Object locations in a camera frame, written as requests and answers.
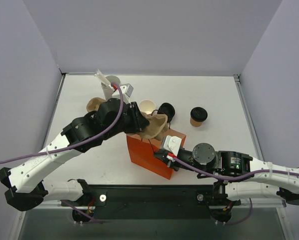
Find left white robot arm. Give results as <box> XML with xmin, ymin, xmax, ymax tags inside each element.
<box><xmin>0</xmin><ymin>98</ymin><xmax>150</xmax><ymax>212</ymax></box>

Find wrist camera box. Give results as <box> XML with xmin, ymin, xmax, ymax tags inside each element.
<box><xmin>159</xmin><ymin>135</ymin><xmax>182</xmax><ymax>156</ymax></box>
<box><xmin>111</xmin><ymin>83</ymin><xmax>134</xmax><ymax>104</ymax></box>

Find single brown paper cup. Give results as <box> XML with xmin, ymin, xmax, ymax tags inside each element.
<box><xmin>190</xmin><ymin>117</ymin><xmax>206</xmax><ymax>128</ymax></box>

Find white cylindrical holder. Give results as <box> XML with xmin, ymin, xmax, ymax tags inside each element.
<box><xmin>101</xmin><ymin>75</ymin><xmax>121</xmax><ymax>100</ymax></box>

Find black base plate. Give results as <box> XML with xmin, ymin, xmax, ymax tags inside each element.
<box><xmin>73</xmin><ymin>185</ymin><xmax>241</xmax><ymax>221</ymax></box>

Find orange paper takeout bag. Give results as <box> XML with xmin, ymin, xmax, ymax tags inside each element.
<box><xmin>126</xmin><ymin>128</ymin><xmax>187</xmax><ymax>180</ymax></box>

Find stack of black cup lids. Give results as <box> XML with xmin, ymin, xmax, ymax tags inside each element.
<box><xmin>158</xmin><ymin>102</ymin><xmax>176</xmax><ymax>123</ymax></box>

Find white wrapped stirrers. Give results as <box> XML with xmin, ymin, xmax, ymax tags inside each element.
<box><xmin>94</xmin><ymin>69</ymin><xmax>111</xmax><ymax>87</ymax></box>

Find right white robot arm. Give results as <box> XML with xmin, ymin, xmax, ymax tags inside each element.
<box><xmin>153</xmin><ymin>143</ymin><xmax>299</xmax><ymax>206</ymax></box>

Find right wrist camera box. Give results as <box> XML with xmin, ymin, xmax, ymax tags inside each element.
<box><xmin>159</xmin><ymin>135</ymin><xmax>182</xmax><ymax>156</ymax></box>

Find brown pulp cup carrier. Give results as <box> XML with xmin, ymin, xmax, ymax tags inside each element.
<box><xmin>86</xmin><ymin>97</ymin><xmax>106</xmax><ymax>113</ymax></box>
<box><xmin>137</xmin><ymin>112</ymin><xmax>169</xmax><ymax>141</ymax></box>

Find stack of brown paper cups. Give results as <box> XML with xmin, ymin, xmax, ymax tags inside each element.
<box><xmin>138</xmin><ymin>99</ymin><xmax>156</xmax><ymax>116</ymax></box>

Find black plastic cup lid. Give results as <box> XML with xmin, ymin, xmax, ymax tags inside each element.
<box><xmin>190</xmin><ymin>106</ymin><xmax>208</xmax><ymax>119</ymax></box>

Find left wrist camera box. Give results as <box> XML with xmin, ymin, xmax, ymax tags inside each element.
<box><xmin>111</xmin><ymin>83</ymin><xmax>134</xmax><ymax>104</ymax></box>

